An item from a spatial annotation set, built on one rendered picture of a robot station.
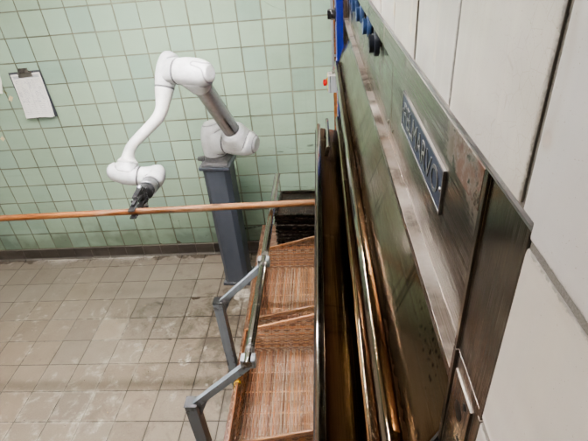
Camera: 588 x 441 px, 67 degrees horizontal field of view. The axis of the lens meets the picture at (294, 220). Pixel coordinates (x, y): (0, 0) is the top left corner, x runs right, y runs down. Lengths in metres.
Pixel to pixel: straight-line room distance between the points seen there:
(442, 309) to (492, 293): 0.17
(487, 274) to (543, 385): 0.09
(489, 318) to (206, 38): 2.89
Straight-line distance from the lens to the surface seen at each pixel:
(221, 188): 2.97
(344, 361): 1.06
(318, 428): 0.93
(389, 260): 0.73
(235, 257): 3.28
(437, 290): 0.50
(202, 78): 2.32
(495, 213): 0.30
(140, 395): 2.97
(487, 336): 0.33
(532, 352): 0.26
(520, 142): 0.26
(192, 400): 1.63
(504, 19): 0.29
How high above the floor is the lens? 2.23
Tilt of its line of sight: 33 degrees down
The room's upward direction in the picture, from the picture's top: 5 degrees counter-clockwise
